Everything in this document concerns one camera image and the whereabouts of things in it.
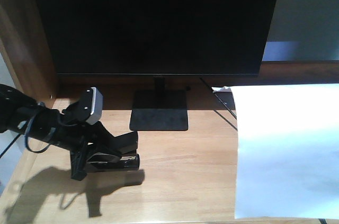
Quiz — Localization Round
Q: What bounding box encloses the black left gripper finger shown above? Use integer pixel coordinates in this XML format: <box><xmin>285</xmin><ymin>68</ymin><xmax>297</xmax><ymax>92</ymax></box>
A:
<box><xmin>91</xmin><ymin>122</ymin><xmax>138</xmax><ymax>155</ymax></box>
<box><xmin>70</xmin><ymin>143</ymin><xmax>91</xmax><ymax>181</ymax></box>

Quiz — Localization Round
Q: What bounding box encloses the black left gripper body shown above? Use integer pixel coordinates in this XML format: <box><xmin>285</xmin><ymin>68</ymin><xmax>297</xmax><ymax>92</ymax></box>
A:
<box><xmin>23</xmin><ymin>102</ymin><xmax>106</xmax><ymax>156</ymax></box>

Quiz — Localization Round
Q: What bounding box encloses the black stapler with orange button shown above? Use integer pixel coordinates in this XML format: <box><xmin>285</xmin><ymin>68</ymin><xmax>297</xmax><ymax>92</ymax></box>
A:
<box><xmin>84</xmin><ymin>151</ymin><xmax>140</xmax><ymax>173</ymax></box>

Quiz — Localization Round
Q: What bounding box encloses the white paper sheet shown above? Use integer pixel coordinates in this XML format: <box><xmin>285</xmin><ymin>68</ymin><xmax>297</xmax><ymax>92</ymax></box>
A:
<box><xmin>213</xmin><ymin>84</ymin><xmax>338</xmax><ymax>219</ymax></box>

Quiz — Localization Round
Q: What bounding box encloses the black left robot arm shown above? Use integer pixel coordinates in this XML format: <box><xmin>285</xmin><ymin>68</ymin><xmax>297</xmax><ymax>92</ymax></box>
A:
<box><xmin>1</xmin><ymin>84</ymin><xmax>138</xmax><ymax>158</ymax></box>

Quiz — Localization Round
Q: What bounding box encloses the wooden desk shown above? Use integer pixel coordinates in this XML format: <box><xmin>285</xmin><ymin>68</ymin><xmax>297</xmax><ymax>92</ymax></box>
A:
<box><xmin>0</xmin><ymin>0</ymin><xmax>339</xmax><ymax>224</ymax></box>

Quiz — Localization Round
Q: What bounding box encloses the black computer monitor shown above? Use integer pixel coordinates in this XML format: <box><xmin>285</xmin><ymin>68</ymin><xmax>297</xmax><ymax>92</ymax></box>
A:
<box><xmin>36</xmin><ymin>0</ymin><xmax>276</xmax><ymax>131</ymax></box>

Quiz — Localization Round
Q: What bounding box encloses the black monitor cable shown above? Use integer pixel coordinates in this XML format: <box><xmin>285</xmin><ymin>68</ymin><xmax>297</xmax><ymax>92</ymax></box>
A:
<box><xmin>199</xmin><ymin>77</ymin><xmax>238</xmax><ymax>131</ymax></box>

